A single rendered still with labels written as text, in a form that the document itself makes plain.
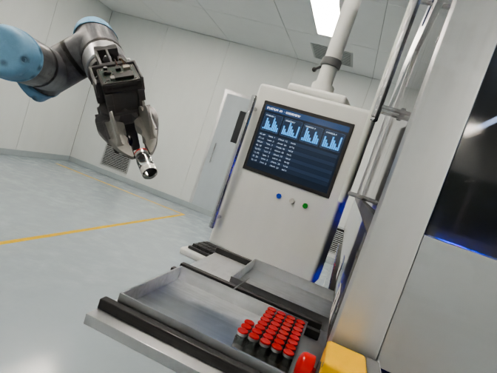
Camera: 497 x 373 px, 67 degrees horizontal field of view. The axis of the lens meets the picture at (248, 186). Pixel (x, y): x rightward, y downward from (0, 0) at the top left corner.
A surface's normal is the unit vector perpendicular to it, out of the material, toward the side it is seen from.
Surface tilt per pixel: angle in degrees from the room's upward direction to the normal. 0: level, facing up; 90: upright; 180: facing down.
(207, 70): 90
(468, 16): 90
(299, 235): 90
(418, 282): 90
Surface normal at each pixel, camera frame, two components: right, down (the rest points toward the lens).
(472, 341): -0.26, 0.00
